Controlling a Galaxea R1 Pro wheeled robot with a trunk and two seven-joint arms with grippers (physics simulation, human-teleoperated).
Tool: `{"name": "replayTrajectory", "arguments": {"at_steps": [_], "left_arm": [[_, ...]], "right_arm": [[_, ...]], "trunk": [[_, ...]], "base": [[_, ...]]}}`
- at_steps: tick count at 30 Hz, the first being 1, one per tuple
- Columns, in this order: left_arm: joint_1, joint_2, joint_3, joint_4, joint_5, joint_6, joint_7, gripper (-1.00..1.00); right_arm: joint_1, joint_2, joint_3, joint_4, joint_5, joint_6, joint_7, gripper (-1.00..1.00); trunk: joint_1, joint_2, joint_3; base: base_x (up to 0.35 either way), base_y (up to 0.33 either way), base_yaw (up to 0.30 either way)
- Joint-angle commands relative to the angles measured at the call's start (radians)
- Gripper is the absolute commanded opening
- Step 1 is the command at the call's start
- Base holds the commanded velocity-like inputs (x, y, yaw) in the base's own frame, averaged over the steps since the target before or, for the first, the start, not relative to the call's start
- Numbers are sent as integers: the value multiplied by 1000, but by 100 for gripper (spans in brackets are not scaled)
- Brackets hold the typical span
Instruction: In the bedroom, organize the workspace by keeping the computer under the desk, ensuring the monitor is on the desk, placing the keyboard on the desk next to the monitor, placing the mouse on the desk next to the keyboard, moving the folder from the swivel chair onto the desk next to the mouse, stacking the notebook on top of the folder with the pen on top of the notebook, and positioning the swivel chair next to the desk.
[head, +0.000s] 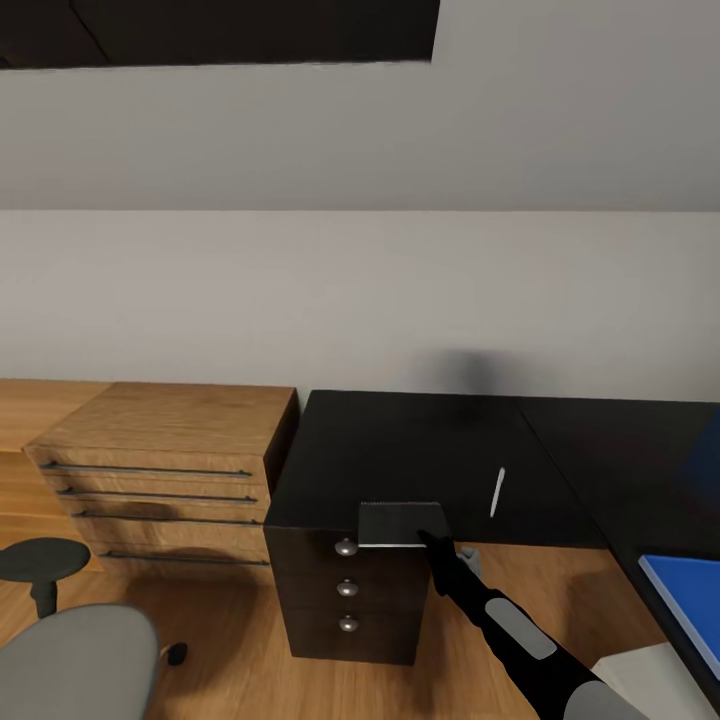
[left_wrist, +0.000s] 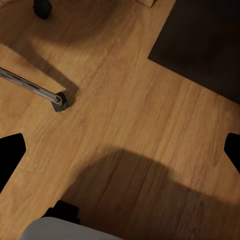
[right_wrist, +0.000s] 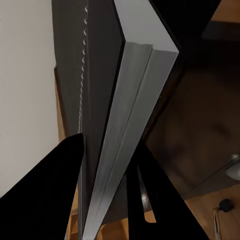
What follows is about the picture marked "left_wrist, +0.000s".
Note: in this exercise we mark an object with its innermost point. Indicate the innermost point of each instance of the swivel chair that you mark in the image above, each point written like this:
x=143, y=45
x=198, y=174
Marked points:
x=42, y=9

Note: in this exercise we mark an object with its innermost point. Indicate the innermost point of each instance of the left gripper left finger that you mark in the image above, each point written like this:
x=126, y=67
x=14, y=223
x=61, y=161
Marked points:
x=12, y=150

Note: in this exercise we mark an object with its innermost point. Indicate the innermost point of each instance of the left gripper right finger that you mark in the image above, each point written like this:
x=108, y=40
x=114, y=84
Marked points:
x=232, y=149

